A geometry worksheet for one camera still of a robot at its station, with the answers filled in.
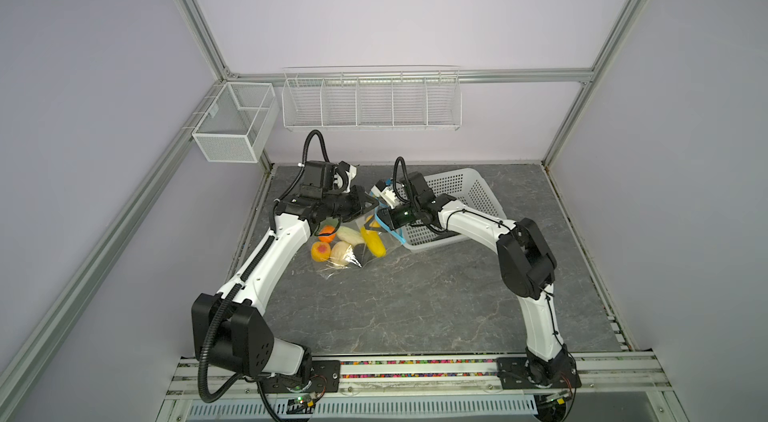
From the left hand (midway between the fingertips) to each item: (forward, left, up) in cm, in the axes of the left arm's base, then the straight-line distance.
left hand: (380, 205), depth 77 cm
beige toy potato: (-3, +13, -19) cm, 23 cm away
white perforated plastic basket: (+22, -32, -21) cm, 44 cm away
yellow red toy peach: (-1, +19, -20) cm, 28 cm away
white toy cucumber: (+4, +10, -20) cm, 23 cm away
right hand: (+2, +4, -13) cm, 13 cm away
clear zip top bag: (-5, +6, -17) cm, 19 cm away
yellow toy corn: (+1, +3, -18) cm, 19 cm away
